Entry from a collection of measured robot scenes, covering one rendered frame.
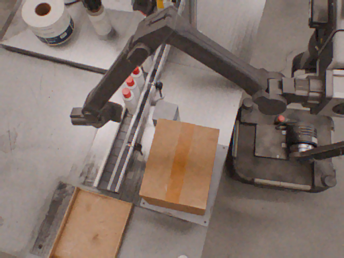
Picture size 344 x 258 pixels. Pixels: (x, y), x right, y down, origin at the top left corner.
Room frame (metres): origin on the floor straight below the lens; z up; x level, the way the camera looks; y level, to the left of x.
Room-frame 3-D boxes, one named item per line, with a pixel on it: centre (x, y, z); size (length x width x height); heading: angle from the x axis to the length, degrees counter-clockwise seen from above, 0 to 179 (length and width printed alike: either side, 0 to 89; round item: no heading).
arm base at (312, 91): (0.34, -0.38, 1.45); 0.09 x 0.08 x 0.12; 162
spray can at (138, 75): (0.73, 0.11, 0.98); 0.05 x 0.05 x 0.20
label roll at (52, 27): (1.16, 0.51, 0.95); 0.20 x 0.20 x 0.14
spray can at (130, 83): (0.68, 0.14, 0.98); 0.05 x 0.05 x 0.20
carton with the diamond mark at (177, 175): (0.29, -0.01, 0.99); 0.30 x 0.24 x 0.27; 158
